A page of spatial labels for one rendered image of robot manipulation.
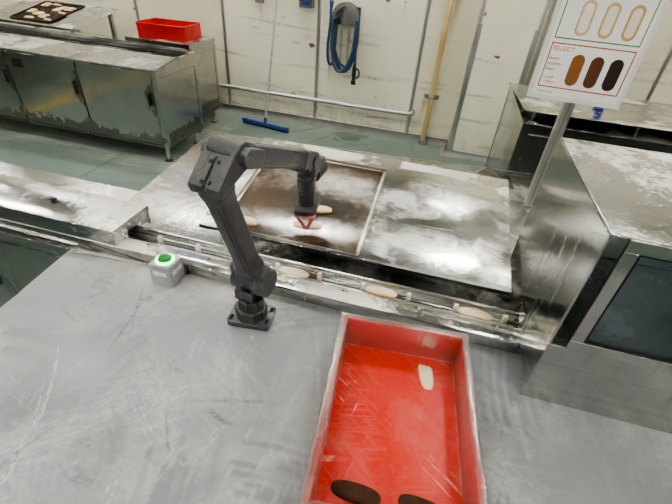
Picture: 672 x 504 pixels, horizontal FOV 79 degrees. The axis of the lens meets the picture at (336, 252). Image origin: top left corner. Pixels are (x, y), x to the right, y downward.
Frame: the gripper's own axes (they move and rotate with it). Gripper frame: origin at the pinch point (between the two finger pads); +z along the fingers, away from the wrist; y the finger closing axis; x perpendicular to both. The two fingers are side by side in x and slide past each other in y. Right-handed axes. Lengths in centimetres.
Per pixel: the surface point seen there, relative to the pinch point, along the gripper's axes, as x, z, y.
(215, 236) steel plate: -33.9, 11.8, -0.1
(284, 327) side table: 1.0, 6.7, 37.1
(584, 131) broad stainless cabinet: 135, 21, -134
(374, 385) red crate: 27, 5, 51
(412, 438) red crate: 37, 3, 63
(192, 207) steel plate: -50, 14, -17
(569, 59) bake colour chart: 84, -38, -65
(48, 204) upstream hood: -88, 0, 7
